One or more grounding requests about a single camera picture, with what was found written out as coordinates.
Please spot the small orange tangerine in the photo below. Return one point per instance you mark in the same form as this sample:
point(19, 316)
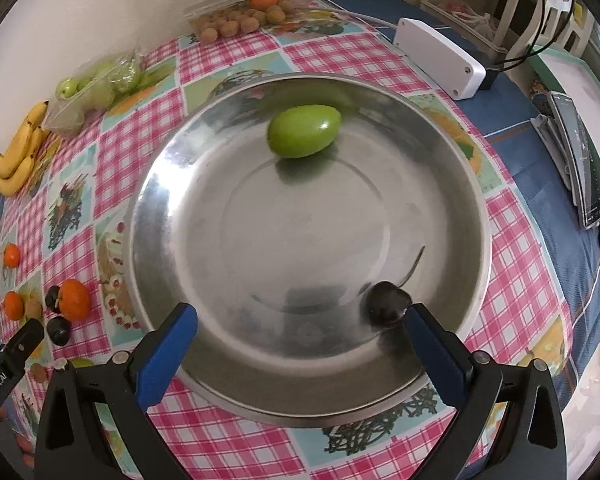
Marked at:
point(11, 255)

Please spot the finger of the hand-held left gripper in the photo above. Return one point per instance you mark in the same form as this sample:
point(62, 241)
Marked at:
point(25, 342)

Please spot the boxed orange tangerine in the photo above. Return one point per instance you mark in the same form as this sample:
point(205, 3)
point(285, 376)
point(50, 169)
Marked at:
point(264, 1)

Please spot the black power adapter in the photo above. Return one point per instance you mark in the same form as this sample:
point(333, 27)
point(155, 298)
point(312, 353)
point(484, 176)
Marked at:
point(491, 77)

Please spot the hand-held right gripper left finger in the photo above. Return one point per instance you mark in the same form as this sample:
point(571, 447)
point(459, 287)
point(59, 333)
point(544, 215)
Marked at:
point(167, 355)

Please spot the white shelf rack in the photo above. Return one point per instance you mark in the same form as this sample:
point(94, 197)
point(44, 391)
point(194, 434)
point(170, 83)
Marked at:
point(517, 0)

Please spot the white plastic bag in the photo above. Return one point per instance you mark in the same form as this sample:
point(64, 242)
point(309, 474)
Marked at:
point(467, 17)

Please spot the white plastic power box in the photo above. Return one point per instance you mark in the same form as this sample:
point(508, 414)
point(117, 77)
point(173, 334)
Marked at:
point(440, 57)

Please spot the clear bag of green jujubes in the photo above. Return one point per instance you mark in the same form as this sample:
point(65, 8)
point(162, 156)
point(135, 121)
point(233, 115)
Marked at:
point(100, 85)

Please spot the blue cloth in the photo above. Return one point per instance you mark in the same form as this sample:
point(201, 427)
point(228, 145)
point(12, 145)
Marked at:
point(535, 170)

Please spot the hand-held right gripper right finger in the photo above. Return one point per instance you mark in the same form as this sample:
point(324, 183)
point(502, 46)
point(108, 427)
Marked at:
point(437, 355)

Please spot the pink checkered tablecloth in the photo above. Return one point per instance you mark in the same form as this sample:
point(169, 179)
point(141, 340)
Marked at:
point(135, 125)

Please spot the yellow banana bunch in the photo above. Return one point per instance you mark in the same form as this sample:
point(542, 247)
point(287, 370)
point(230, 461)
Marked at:
point(17, 160)

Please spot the grey phone stand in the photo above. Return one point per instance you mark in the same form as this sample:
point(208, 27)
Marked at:
point(550, 147)

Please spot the pile of brown longans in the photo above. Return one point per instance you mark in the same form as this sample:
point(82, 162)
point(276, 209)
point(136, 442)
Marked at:
point(230, 25)

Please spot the large metal bowl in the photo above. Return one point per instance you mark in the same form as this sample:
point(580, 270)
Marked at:
point(280, 240)

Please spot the dark plum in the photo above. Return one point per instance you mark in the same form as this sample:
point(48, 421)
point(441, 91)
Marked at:
point(53, 298)
point(382, 305)
point(58, 331)

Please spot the green framed board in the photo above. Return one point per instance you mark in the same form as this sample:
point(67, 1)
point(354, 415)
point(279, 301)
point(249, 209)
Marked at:
point(592, 110)

